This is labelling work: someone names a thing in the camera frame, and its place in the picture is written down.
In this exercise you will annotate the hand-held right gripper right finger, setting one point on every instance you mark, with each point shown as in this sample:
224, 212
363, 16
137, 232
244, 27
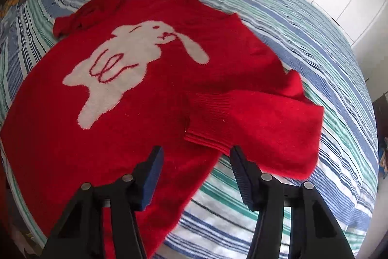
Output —
242, 178

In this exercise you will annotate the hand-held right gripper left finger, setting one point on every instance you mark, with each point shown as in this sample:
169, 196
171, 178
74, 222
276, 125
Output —
151, 178

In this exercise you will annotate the red sweater with white rabbit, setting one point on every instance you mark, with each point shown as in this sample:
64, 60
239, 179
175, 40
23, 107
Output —
145, 95

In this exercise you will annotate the blue green striped bedspread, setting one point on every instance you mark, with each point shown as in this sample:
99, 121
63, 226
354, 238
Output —
272, 34

